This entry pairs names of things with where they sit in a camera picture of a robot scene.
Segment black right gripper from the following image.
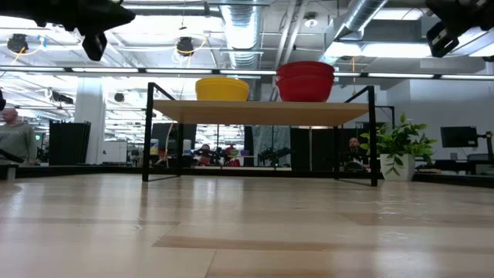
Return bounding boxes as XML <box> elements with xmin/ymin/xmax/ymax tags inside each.
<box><xmin>425</xmin><ymin>0</ymin><xmax>478</xmax><ymax>59</ymax></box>

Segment white building column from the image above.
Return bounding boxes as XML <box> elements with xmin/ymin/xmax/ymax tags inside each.
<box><xmin>74</xmin><ymin>76</ymin><xmax>107</xmax><ymax>165</ymax></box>

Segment green plant in white pot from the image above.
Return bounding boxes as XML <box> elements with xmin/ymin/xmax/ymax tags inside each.
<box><xmin>359</xmin><ymin>111</ymin><xmax>439</xmax><ymax>182</ymax></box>

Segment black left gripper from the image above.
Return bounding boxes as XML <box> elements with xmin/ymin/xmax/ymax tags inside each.
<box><xmin>71</xmin><ymin>0</ymin><xmax>137</xmax><ymax>63</ymax></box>

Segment black room partition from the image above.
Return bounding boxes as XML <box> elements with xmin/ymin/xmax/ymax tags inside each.
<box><xmin>289</xmin><ymin>127</ymin><xmax>340</xmax><ymax>173</ymax></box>
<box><xmin>49</xmin><ymin>120</ymin><xmax>92</xmax><ymax>166</ymax></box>

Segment red bowls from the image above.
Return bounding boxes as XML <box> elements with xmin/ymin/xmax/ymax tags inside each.
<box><xmin>276</xmin><ymin>78</ymin><xmax>334</xmax><ymax>103</ymax></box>

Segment wooden shelf with black legs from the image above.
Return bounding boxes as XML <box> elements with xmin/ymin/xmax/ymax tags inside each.
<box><xmin>141</xmin><ymin>80</ymin><xmax>379</xmax><ymax>188</ymax></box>

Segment red floral ceramic bowl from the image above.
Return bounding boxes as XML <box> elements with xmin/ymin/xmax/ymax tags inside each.
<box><xmin>276</xmin><ymin>60</ymin><xmax>335</xmax><ymax>75</ymax></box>
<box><xmin>275</xmin><ymin>72</ymin><xmax>335</xmax><ymax>81</ymax></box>

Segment person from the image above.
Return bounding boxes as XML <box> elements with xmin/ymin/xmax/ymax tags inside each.
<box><xmin>195</xmin><ymin>143</ymin><xmax>217</xmax><ymax>167</ymax></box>
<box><xmin>341</xmin><ymin>136</ymin><xmax>371</xmax><ymax>171</ymax></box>
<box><xmin>0</xmin><ymin>107</ymin><xmax>38</xmax><ymax>166</ymax></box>

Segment long ceiling light bar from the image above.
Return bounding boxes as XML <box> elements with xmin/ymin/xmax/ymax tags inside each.
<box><xmin>0</xmin><ymin>66</ymin><xmax>494</xmax><ymax>80</ymax></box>

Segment round silver ceiling duct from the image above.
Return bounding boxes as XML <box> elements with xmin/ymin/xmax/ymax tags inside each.
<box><xmin>219</xmin><ymin>3</ymin><xmax>267</xmax><ymax>70</ymax></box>
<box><xmin>323</xmin><ymin>0</ymin><xmax>389</xmax><ymax>63</ymax></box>

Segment black computer monitor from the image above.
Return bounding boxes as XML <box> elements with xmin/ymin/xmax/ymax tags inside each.
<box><xmin>440</xmin><ymin>125</ymin><xmax>479</xmax><ymax>149</ymax></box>

